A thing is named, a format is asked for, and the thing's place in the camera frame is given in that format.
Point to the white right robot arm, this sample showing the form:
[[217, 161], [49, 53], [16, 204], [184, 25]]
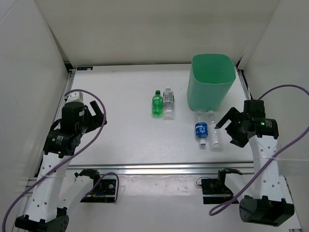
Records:
[[261, 200]]

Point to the green plastic soda bottle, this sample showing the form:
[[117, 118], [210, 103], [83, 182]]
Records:
[[157, 104]]

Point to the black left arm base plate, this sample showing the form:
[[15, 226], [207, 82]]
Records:
[[105, 192]]

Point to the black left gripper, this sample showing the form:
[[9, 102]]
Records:
[[96, 120]]

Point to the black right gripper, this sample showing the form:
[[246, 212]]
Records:
[[238, 139]]

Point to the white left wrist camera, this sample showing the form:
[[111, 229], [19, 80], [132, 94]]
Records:
[[74, 97]]

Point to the clear unlabeled plastic bottle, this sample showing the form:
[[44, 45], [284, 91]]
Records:
[[216, 142]]

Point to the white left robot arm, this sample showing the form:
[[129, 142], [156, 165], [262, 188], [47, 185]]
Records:
[[44, 214]]

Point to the green plastic bin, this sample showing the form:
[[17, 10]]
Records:
[[211, 77]]

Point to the clear water bottle orange label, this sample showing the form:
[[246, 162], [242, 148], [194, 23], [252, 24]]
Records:
[[168, 104]]

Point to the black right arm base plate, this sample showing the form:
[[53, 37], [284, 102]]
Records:
[[214, 192]]

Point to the clear bottle blue label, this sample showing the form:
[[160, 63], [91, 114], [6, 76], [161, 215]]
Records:
[[201, 127]]

